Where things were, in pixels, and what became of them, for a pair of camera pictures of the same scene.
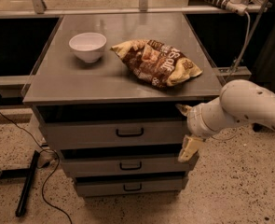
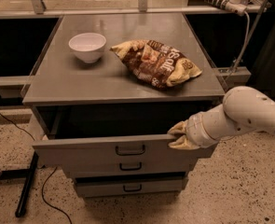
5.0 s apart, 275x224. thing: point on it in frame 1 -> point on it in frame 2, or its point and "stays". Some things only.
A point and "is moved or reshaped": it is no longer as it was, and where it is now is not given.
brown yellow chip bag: x=156 y=63 stays
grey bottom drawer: x=126 y=186 stays
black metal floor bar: x=24 y=197 stays
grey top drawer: x=116 y=134 is moved or reshaped
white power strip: x=233 y=3 stays
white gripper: x=195 y=121 -> x=195 y=131
